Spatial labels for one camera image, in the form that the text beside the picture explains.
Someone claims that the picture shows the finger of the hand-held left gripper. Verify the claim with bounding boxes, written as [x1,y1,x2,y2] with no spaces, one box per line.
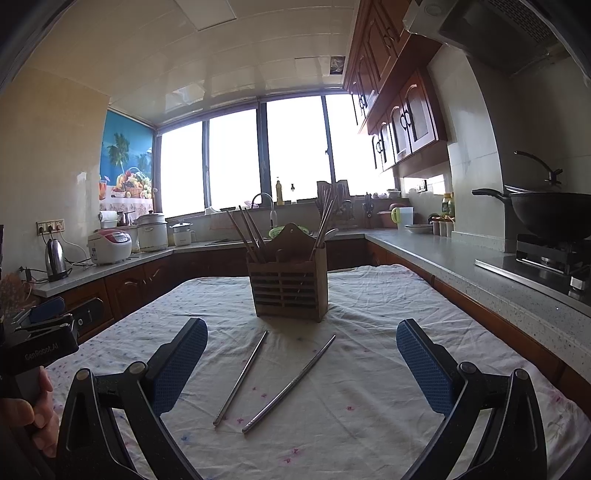
[71,298,105,344]
[14,296,74,333]

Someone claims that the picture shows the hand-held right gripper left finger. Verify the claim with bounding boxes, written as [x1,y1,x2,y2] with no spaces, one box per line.
[55,318,208,480]

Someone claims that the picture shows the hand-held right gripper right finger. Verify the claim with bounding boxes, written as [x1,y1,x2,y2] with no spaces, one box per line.
[396,318,548,480]

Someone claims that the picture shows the wooden utensil holder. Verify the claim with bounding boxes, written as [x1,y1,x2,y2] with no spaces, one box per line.
[246,222,329,323]

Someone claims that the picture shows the person's left hand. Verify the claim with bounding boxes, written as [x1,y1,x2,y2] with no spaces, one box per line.
[0,367,61,459]

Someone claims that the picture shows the steel electric kettle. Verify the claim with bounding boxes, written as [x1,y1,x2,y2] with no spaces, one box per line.
[44,238,73,282]

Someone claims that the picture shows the metal chopstick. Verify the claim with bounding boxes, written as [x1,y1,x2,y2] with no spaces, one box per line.
[212,330,269,426]
[314,192,331,247]
[315,198,335,249]
[241,334,337,434]

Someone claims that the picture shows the white printed tablecloth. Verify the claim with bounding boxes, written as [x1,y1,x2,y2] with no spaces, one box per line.
[44,263,591,480]

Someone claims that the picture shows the red white rice cooker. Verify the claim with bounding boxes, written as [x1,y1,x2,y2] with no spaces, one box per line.
[87,229,133,265]

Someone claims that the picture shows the large white steamer pot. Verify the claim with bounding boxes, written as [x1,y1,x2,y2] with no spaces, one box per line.
[133,210,170,253]

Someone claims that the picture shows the grey speckled countertop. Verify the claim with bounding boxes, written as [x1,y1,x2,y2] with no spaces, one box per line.
[32,228,591,352]

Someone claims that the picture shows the small white electric pot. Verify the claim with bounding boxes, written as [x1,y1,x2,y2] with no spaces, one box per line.
[168,222,197,247]

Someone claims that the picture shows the gas stove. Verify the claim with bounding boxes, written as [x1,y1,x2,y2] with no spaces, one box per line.
[475,233,591,306]

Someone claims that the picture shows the pink basin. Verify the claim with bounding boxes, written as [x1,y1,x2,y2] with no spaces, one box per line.
[377,202,403,230]

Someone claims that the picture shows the chrome faucet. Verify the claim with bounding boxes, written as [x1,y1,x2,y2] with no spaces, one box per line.
[251,192,278,239]

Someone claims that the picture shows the black wok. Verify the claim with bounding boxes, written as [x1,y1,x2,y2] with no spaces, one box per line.
[471,184,591,242]

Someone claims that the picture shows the kitchen window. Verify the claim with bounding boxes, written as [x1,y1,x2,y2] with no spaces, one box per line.
[151,91,403,219]

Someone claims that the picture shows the black ladle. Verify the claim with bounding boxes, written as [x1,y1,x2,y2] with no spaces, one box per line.
[513,150,563,186]

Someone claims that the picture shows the range hood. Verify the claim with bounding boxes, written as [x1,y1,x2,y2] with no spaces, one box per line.
[402,0,574,75]

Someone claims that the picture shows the white power cable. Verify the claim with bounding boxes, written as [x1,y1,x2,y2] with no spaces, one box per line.
[59,237,94,269]

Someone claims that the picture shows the tropical fruit wall poster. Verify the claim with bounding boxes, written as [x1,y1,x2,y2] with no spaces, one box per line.
[99,110,156,213]

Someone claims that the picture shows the wire dish rack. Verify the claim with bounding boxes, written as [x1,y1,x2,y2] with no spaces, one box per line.
[315,178,356,230]

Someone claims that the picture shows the wooden wall cabinets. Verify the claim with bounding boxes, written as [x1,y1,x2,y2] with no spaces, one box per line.
[344,0,451,173]

